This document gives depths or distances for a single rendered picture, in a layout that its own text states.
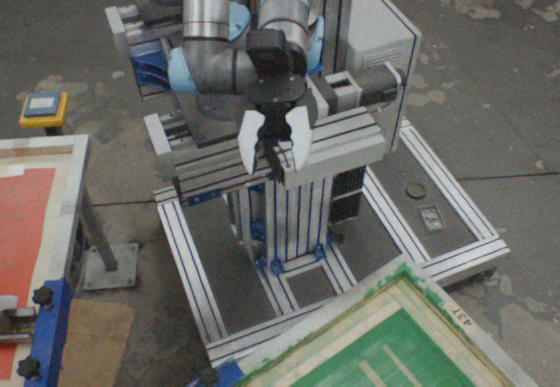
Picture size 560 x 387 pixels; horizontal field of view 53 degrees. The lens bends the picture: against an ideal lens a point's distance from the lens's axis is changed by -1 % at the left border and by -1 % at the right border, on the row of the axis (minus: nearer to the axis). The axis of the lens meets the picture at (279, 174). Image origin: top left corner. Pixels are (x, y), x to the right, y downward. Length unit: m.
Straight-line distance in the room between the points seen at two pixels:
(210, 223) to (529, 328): 1.38
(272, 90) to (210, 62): 0.22
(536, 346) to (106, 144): 2.23
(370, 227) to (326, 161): 1.10
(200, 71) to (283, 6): 0.17
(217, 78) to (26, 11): 3.42
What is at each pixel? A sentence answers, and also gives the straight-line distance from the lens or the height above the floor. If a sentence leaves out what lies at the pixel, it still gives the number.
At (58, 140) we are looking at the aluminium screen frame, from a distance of 1.73.
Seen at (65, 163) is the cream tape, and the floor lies 0.96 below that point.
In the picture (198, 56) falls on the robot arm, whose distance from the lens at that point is 0.91.
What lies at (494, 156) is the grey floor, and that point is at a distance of 3.11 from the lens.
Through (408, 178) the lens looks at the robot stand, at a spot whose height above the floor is 0.21.
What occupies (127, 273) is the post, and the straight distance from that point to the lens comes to 2.57.
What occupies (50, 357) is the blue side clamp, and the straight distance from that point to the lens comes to 1.32.
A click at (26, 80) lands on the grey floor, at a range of 3.66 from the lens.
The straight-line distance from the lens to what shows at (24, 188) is 1.69.
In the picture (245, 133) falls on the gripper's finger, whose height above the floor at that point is 1.68.
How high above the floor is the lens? 2.15
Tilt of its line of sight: 50 degrees down
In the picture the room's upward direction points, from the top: straight up
